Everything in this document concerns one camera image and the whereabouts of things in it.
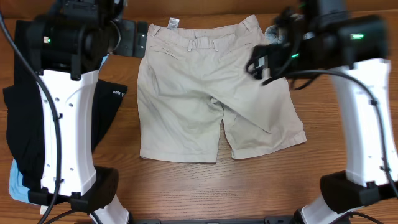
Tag beige khaki shorts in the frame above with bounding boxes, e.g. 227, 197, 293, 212
137, 15, 307, 163

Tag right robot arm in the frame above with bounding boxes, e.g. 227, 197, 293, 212
246, 1, 397, 224

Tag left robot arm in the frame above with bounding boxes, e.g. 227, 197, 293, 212
26, 1, 135, 223

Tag folded light blue jeans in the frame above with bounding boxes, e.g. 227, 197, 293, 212
264, 25, 284, 44

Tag black garment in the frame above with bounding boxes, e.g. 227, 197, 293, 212
2, 18, 128, 190

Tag light blue t-shirt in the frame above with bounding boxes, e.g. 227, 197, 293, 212
8, 54, 109, 215

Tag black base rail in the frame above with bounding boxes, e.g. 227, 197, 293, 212
128, 216, 298, 224

